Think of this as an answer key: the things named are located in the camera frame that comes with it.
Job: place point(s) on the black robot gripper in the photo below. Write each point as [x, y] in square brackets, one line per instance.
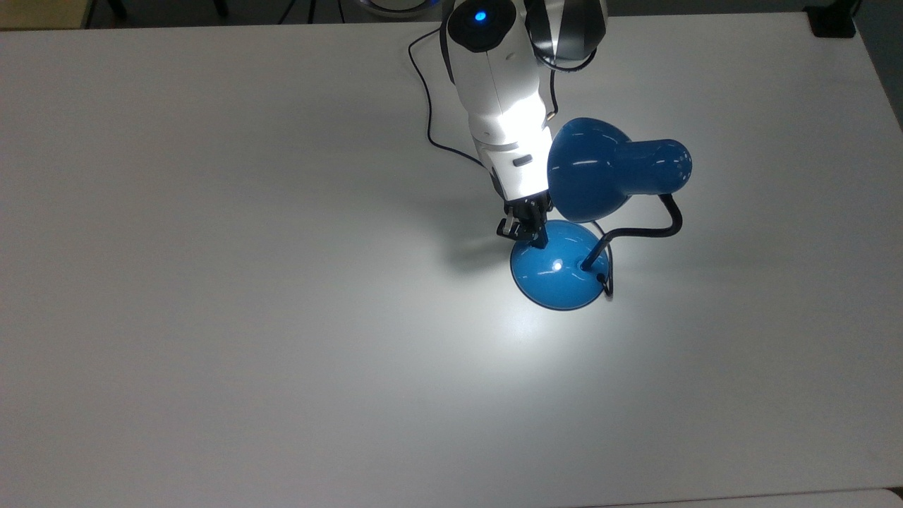
[529, 207]

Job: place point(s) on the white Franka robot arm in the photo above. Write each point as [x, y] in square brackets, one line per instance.
[494, 70]

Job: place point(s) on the light wooden board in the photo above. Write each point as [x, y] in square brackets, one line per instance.
[42, 13]

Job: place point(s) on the blue desk lamp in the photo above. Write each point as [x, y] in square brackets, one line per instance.
[589, 173]

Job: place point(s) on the black chair leg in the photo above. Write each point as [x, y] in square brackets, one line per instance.
[221, 6]
[118, 7]

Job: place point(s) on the black table clamp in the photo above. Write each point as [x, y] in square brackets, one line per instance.
[831, 21]

